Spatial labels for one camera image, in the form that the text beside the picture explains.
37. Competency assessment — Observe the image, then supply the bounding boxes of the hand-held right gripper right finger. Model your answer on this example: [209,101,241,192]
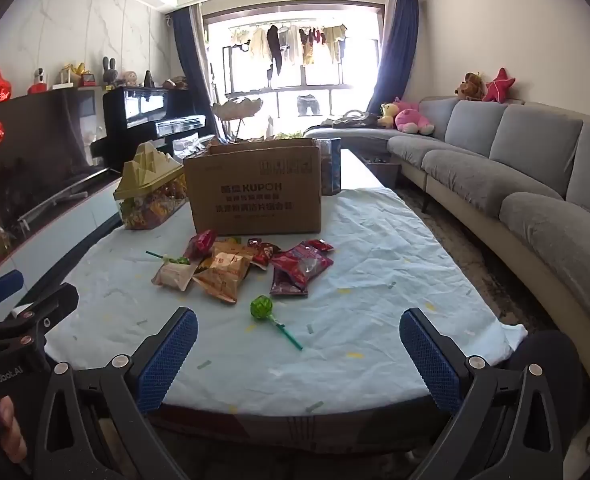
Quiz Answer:
[399,307,565,480]

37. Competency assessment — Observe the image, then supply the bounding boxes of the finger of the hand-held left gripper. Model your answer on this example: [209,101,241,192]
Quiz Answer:
[0,283,80,357]
[0,270,26,322]

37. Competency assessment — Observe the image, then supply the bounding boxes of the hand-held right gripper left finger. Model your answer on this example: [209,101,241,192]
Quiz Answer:
[27,306,199,480]

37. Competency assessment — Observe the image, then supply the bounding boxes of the beige snack packet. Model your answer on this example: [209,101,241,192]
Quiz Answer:
[151,260,198,292]

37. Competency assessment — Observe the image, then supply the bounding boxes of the green lollipop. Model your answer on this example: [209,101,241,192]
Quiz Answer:
[145,250,192,267]
[249,295,304,352]

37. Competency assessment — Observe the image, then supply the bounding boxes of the pink-red snack packet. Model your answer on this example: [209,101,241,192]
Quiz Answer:
[182,229,218,261]

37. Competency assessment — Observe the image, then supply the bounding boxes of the red patterned snack packet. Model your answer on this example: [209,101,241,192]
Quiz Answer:
[270,242,335,291]

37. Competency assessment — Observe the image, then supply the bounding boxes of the brown cardboard box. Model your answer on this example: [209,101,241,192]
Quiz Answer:
[182,137,323,236]

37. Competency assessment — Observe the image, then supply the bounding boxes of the person's left hand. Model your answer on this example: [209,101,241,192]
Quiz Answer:
[0,395,30,465]

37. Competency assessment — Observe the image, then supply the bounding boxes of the light blue tablecloth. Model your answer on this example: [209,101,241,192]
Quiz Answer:
[45,187,528,416]

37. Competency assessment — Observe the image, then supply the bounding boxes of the patterned rug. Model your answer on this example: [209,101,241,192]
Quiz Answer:
[400,187,561,341]

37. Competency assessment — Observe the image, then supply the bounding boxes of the orange snack packet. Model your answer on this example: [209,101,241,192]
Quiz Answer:
[192,240,256,306]

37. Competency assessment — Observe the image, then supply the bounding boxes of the maroon snack packet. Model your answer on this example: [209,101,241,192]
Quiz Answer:
[269,266,310,299]

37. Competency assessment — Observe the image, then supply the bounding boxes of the flat screen television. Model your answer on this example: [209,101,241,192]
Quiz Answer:
[0,87,120,231]

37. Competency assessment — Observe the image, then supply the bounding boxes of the candy container with gold lid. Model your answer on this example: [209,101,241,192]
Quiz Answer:
[113,141,188,231]

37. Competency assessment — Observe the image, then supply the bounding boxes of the grey storage bin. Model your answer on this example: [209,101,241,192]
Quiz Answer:
[362,157,401,188]

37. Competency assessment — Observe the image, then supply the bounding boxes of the grey sectional sofa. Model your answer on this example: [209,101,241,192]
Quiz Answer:
[302,96,590,356]

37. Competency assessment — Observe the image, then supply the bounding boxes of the black upright piano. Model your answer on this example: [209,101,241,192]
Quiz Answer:
[91,86,213,171]

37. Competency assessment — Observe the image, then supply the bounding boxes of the clear zip bag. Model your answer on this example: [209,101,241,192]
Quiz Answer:
[172,132,216,158]

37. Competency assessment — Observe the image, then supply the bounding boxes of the clear jar of nuts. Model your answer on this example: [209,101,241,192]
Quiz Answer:
[317,137,343,197]

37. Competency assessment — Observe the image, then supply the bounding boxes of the pink plush toy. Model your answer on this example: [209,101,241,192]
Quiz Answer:
[392,100,436,136]

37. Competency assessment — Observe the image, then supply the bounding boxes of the yellow plush toy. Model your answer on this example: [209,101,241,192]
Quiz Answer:
[377,102,398,129]

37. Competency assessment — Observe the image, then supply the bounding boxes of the brown bag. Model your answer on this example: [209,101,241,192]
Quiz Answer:
[320,109,381,129]

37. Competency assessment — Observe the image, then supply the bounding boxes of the white tiered snack stand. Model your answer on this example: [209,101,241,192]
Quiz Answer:
[212,97,265,141]

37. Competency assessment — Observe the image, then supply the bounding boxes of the brown plush toy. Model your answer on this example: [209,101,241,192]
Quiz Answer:
[455,72,486,101]

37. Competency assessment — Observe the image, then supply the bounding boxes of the blue curtain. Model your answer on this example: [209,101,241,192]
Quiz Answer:
[370,0,421,118]
[169,5,216,141]

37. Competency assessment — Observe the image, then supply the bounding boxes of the hanging denim shorts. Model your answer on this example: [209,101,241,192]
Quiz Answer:
[296,95,321,118]

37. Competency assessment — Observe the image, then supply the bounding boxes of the pink star pillow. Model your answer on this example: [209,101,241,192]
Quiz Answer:
[481,67,517,104]

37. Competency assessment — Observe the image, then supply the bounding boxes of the row of hanging clothes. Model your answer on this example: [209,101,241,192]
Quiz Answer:
[225,21,350,78]

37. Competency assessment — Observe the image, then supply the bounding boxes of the white camera on red base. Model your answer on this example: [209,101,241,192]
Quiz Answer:
[27,67,50,95]

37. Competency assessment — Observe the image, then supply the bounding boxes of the gold ornament with white frame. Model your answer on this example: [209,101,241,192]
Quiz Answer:
[51,62,86,90]

